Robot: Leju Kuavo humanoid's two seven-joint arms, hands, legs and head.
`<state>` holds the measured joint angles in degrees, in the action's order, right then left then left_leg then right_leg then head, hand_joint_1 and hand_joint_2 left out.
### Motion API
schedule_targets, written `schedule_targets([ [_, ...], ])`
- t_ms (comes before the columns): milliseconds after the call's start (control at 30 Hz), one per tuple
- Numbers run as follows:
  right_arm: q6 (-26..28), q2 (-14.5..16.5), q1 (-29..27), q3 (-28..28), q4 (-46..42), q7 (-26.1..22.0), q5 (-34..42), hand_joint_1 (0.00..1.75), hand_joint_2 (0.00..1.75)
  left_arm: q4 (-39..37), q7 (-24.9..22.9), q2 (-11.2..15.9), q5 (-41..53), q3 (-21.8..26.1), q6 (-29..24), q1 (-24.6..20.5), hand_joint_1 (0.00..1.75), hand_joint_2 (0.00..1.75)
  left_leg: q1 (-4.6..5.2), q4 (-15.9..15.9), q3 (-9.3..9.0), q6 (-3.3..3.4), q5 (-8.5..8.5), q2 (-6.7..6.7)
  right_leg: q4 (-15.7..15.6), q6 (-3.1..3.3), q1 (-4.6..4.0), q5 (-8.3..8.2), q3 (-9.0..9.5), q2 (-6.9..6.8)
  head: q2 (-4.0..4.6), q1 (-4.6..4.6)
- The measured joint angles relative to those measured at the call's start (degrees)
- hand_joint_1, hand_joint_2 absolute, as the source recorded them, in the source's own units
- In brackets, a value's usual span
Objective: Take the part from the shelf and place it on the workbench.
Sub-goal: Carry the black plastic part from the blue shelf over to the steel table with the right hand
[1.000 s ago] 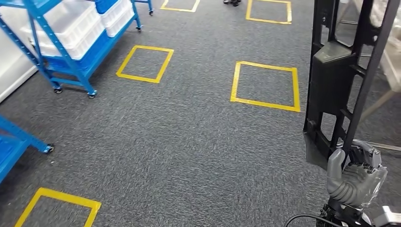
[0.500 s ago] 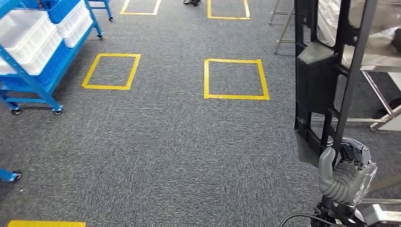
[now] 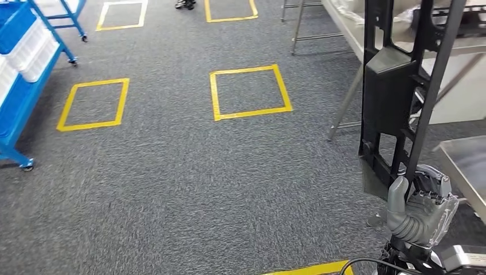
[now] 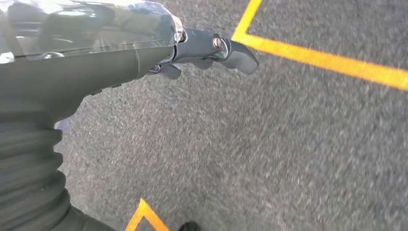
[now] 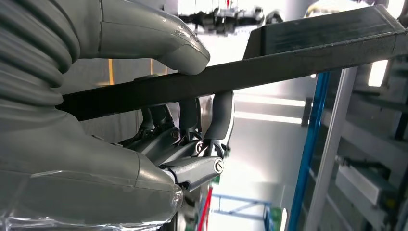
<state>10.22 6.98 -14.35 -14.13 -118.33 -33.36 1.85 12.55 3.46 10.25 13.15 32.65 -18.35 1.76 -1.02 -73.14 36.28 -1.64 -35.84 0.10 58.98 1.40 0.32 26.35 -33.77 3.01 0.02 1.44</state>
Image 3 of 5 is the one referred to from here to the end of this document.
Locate blue metal shelf rack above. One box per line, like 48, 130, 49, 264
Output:
0, 0, 89, 172

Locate stainless steel table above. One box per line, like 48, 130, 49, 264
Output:
433, 136, 486, 225
281, 0, 486, 142

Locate clear plastic sheet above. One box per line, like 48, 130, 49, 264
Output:
330, 0, 418, 25

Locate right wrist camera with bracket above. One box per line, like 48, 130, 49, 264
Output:
430, 245, 486, 275

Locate blue plastic bin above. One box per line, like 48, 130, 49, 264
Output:
0, 0, 38, 54

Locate white panel cabinet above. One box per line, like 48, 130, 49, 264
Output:
419, 53, 486, 125

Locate yellow floor tape square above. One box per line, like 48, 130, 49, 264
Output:
57, 77, 130, 132

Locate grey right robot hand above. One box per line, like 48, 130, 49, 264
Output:
386, 164, 460, 248

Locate black camera cable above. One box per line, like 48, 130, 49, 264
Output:
339, 258, 418, 275

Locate black plastic frame part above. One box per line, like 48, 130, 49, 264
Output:
358, 0, 468, 202

